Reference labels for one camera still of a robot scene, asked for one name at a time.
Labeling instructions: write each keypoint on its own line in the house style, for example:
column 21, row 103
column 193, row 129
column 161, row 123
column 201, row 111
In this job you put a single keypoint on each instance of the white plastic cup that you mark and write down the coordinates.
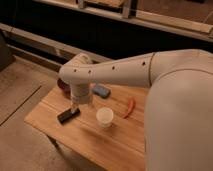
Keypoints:
column 104, row 117

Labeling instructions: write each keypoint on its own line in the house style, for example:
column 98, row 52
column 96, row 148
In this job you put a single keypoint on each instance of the wooden table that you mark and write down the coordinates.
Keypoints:
column 119, row 147

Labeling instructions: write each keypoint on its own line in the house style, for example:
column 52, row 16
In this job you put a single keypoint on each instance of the dark red ceramic bowl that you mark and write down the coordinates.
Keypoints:
column 63, row 86

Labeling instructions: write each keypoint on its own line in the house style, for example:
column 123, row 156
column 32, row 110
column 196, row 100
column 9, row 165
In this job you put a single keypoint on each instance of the blue sponge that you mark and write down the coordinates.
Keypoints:
column 101, row 91

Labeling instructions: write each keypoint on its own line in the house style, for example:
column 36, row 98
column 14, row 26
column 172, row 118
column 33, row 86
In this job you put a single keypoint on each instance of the black rectangular remote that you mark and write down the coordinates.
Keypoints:
column 66, row 115

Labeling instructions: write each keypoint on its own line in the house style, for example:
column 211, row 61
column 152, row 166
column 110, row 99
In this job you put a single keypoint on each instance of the red chili pepper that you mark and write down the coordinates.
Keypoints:
column 130, row 107

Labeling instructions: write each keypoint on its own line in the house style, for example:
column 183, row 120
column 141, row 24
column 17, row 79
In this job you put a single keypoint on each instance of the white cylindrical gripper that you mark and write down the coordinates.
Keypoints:
column 80, row 94

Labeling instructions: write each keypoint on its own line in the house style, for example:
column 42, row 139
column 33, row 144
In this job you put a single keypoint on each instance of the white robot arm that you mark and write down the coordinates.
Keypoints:
column 178, row 115

